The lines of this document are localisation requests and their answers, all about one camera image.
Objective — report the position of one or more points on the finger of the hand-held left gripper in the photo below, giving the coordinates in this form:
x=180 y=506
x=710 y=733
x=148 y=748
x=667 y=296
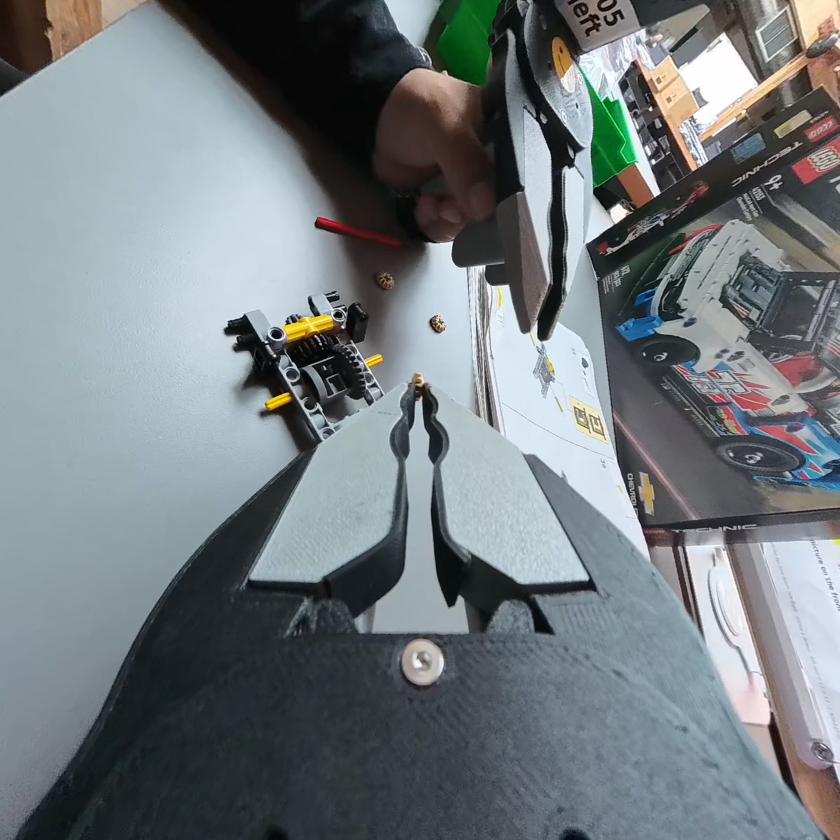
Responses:
x=576 y=223
x=525 y=262

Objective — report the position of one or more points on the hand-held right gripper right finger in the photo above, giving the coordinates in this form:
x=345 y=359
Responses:
x=499 y=518

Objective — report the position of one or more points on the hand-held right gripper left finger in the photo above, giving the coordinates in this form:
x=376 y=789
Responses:
x=334 y=512

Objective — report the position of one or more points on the grey lego gear frame assembly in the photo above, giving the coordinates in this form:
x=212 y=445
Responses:
x=328 y=380

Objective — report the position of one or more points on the person's left forearm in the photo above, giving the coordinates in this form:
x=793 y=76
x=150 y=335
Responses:
x=315 y=52

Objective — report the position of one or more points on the white lego instruction booklet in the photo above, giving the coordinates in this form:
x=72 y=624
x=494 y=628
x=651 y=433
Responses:
x=531 y=433

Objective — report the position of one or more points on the red lego axle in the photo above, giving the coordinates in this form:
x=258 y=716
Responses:
x=354 y=231

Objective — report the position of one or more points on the black lego set box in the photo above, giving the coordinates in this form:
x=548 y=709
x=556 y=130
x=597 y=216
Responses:
x=722 y=394

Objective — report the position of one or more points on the person's left hand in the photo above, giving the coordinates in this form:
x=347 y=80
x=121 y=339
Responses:
x=433 y=144

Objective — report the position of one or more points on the green plastic bin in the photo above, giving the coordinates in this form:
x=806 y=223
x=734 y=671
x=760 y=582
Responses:
x=466 y=39

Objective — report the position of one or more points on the wooden shelving with boxes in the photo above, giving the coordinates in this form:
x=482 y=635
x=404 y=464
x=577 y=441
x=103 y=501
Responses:
x=722 y=65

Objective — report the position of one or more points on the white plastic panel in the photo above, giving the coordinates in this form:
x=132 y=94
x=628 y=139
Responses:
x=725 y=623

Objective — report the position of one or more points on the white printed sheet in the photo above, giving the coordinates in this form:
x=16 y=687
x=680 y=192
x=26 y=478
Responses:
x=807 y=604

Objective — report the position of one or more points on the wooden post with bolts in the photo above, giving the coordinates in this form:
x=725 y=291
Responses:
x=72 y=26

